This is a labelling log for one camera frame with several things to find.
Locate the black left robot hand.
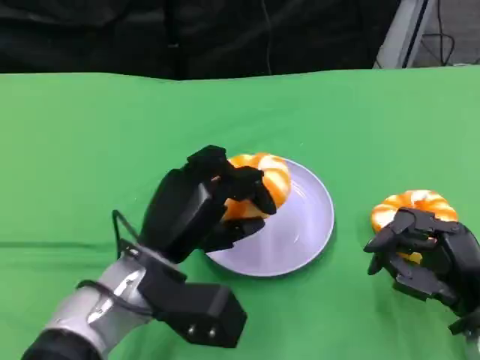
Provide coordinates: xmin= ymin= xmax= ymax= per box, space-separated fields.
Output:
xmin=136 ymin=145 xmax=278 ymax=263

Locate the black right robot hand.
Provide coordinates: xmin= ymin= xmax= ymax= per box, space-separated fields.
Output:
xmin=362 ymin=205 xmax=480 ymax=320

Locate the orange white toy bread roll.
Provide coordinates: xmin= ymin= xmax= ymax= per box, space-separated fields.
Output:
xmin=370 ymin=190 xmax=459 ymax=266
xmin=220 ymin=151 xmax=293 ymax=222

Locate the lilac plate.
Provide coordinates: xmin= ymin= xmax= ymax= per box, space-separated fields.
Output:
xmin=205 ymin=157 xmax=335 ymax=278

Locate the green table cloth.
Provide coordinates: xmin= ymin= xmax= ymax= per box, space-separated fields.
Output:
xmin=0 ymin=66 xmax=480 ymax=360

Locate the black backdrop curtain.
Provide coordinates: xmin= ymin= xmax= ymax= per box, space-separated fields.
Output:
xmin=0 ymin=0 xmax=402 ymax=82

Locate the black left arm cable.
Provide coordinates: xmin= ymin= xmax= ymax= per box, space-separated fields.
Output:
xmin=111 ymin=208 xmax=151 ymax=260

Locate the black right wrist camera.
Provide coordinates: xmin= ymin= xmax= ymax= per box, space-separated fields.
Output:
xmin=448 ymin=310 xmax=480 ymax=338

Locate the black looped cable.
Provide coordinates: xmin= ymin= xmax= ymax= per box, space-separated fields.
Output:
xmin=421 ymin=0 xmax=457 ymax=68

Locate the grey metal frame post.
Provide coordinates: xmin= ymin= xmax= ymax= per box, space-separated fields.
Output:
xmin=373 ymin=0 xmax=442 ymax=71

